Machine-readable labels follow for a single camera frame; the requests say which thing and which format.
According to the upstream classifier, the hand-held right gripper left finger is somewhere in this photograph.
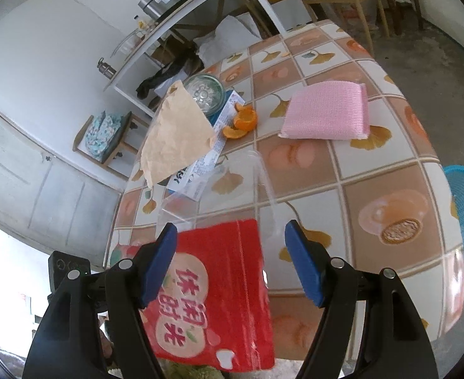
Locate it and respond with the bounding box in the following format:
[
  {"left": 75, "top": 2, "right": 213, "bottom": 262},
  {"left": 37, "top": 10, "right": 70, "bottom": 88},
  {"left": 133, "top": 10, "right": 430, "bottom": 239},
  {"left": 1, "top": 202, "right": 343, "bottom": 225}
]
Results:
[{"left": 22, "top": 222, "right": 178, "bottom": 379}]

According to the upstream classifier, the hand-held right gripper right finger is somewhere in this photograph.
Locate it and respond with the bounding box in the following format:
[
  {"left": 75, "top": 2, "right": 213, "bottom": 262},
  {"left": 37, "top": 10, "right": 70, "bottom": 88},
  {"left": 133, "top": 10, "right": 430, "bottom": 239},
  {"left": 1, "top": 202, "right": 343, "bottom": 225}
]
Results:
[{"left": 285, "top": 220, "right": 440, "bottom": 379}]

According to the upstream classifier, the red snack bag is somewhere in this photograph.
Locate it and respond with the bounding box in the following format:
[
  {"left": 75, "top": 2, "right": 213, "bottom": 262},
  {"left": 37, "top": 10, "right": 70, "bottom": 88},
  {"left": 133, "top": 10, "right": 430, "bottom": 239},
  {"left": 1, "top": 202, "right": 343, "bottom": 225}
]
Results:
[{"left": 131, "top": 219, "right": 276, "bottom": 372}]

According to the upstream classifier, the clear plastic container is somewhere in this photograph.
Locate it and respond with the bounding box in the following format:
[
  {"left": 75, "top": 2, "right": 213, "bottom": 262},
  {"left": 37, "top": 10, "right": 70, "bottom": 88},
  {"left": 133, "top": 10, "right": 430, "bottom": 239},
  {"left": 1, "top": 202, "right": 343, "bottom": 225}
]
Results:
[{"left": 157, "top": 149, "right": 282, "bottom": 281}]

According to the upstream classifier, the white cabinet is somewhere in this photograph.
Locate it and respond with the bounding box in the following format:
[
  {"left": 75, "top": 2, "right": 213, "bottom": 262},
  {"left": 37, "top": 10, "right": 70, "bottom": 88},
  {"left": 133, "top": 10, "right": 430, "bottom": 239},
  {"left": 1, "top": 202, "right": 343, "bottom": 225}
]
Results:
[{"left": 0, "top": 100, "right": 124, "bottom": 245}]

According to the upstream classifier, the leaf patterned tablecloth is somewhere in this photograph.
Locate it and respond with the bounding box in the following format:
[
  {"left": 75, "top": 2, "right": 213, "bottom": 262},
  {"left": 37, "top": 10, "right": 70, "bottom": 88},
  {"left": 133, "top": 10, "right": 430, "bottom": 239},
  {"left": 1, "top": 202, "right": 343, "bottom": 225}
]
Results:
[{"left": 103, "top": 19, "right": 464, "bottom": 360}]

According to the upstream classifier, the green fluffy cloth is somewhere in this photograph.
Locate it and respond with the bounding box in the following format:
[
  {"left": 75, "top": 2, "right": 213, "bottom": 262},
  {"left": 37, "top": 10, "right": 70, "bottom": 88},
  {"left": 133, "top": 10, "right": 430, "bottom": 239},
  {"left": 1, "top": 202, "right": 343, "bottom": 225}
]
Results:
[{"left": 165, "top": 363, "right": 225, "bottom": 379}]

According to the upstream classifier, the brown paper bag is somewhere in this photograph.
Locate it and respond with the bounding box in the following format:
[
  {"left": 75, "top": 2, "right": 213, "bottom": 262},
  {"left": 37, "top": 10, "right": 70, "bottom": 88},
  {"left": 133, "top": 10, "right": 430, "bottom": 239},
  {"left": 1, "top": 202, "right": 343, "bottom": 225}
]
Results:
[{"left": 140, "top": 80, "right": 219, "bottom": 188}]

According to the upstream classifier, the floral cloth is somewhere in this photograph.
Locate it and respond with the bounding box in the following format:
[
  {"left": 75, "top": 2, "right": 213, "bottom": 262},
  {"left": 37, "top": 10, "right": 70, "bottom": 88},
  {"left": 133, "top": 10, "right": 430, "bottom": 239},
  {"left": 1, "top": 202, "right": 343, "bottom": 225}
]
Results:
[{"left": 85, "top": 111, "right": 123, "bottom": 156}]

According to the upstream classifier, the wooden chair green seat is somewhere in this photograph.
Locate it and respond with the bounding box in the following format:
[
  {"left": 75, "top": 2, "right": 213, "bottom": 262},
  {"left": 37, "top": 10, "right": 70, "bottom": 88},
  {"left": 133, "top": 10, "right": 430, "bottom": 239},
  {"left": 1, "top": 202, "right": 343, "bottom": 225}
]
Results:
[{"left": 73, "top": 111, "right": 149, "bottom": 178}]

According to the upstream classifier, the pink sponge cloth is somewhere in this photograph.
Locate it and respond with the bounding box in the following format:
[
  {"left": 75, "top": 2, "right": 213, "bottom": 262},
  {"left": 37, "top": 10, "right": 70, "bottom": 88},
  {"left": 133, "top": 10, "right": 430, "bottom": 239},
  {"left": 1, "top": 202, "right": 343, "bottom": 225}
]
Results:
[{"left": 278, "top": 80, "right": 371, "bottom": 141}]

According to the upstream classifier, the orange peel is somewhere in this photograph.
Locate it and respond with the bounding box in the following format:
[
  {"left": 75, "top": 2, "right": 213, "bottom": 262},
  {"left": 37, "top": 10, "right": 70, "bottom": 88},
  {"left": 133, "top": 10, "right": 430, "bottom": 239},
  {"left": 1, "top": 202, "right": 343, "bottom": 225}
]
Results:
[{"left": 221, "top": 103, "right": 258, "bottom": 140}]

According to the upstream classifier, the black cloth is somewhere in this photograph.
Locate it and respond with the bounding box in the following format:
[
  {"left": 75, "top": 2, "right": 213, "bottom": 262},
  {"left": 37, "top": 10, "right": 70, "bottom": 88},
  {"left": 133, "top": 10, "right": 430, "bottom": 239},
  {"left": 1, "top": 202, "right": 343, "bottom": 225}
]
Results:
[{"left": 136, "top": 53, "right": 201, "bottom": 99}]

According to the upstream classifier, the metal thermos bottle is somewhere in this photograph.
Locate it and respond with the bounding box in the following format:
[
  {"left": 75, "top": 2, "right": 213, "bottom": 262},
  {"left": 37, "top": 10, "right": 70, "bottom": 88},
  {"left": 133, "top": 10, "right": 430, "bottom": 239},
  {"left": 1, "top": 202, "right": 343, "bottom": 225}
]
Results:
[{"left": 97, "top": 57, "right": 117, "bottom": 77}]

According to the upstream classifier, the white side table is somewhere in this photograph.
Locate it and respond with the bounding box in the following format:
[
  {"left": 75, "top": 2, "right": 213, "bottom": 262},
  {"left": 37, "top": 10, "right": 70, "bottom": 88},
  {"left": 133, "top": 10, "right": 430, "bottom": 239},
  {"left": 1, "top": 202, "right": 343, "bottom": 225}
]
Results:
[{"left": 103, "top": 0, "right": 288, "bottom": 117}]

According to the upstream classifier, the clear glass bowl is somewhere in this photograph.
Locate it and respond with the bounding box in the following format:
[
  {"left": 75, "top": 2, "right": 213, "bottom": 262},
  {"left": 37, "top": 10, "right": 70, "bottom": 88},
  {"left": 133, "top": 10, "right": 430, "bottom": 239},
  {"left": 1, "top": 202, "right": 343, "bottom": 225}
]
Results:
[{"left": 111, "top": 27, "right": 146, "bottom": 54}]

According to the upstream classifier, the white sack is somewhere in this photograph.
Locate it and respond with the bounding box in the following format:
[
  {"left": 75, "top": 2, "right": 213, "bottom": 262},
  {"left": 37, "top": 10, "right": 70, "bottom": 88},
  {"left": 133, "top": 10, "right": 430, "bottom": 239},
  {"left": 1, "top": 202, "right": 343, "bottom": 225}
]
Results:
[{"left": 194, "top": 14, "right": 264, "bottom": 68}]

